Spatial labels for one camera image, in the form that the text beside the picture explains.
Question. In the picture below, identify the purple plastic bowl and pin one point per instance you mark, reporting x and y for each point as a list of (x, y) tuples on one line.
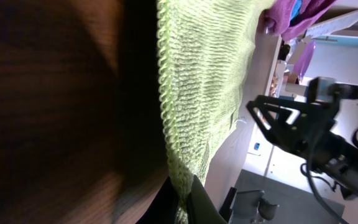
[(301, 66)]

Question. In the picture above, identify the purple microfiber cloth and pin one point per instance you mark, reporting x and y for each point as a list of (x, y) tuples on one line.
[(278, 17)]

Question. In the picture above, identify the green microfiber cloth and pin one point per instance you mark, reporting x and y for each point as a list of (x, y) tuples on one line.
[(204, 49)]

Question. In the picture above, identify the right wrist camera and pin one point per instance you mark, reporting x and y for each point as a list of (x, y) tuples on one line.
[(327, 90)]

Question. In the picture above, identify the blue microfiber cloth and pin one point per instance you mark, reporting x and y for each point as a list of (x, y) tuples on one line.
[(296, 9)]

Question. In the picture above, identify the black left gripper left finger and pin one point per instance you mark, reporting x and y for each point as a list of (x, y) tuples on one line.
[(163, 208)]

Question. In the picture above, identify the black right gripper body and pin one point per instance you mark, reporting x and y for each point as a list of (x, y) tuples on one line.
[(326, 152)]

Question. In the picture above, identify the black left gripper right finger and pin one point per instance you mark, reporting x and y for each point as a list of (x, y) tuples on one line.
[(200, 208)]

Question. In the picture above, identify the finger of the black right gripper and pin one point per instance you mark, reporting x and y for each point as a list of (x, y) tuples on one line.
[(293, 126)]

